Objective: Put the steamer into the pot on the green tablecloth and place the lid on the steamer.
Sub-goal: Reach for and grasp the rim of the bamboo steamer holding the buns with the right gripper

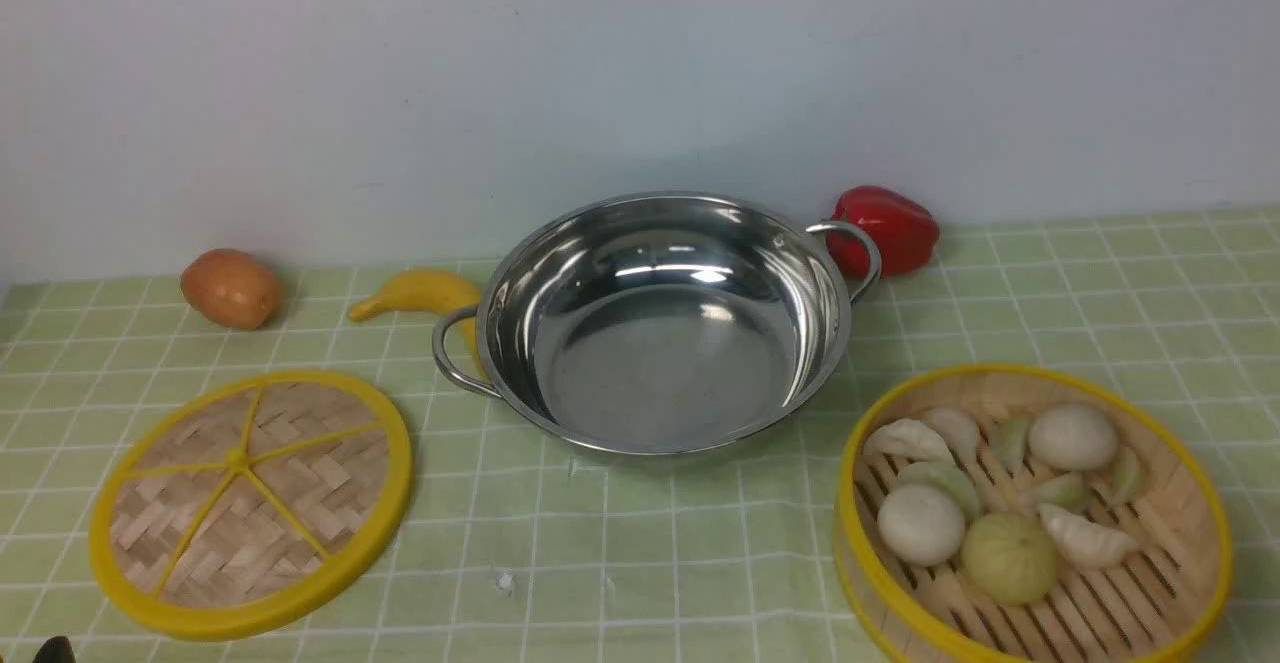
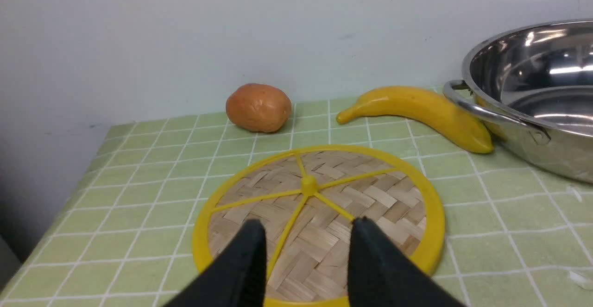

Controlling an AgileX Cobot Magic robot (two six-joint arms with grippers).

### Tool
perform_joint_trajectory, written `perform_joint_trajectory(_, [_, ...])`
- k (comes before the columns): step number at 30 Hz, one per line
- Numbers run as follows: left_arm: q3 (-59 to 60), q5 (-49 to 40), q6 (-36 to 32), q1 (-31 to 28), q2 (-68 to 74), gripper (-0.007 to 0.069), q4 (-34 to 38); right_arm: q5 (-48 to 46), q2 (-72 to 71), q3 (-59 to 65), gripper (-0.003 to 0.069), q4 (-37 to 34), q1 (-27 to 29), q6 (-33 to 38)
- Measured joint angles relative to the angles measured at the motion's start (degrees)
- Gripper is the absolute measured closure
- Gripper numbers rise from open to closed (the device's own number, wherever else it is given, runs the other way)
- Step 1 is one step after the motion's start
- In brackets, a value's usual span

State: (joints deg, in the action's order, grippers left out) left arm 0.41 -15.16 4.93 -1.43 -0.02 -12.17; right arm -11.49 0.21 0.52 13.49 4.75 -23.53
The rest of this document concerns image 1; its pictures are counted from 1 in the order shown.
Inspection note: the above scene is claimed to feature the green round bun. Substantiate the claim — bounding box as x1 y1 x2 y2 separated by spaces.
960 512 1059 607

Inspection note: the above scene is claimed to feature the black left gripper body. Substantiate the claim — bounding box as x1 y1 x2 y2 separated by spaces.
32 636 77 663

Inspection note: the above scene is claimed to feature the yellow banana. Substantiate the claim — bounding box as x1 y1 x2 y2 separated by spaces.
347 268 483 323

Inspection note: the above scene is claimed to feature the brown potato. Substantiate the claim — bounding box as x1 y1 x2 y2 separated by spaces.
180 248 282 330

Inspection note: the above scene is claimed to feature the green dumpling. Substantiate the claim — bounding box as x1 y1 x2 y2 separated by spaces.
896 461 986 522
1105 445 1146 508
1021 472 1093 515
989 413 1033 476

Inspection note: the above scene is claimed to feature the white round bun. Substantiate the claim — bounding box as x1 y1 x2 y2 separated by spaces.
1027 403 1120 472
876 484 966 567

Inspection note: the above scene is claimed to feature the green checked tablecloth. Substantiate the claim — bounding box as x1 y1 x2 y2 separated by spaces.
1 207 1279 662

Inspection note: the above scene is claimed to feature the stainless steel pot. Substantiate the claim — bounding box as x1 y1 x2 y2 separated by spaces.
433 192 882 454

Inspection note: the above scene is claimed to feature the bamboo steamer basket yellow rim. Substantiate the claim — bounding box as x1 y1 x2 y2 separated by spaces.
833 363 1233 662

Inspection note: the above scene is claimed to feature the red bell pepper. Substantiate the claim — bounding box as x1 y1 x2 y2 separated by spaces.
832 186 941 276

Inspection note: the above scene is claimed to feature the white dumpling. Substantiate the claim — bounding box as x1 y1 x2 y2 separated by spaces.
1037 503 1140 570
861 419 955 465
920 404 983 465

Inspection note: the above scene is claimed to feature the woven bamboo steamer lid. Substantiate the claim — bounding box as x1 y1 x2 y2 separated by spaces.
88 370 415 643

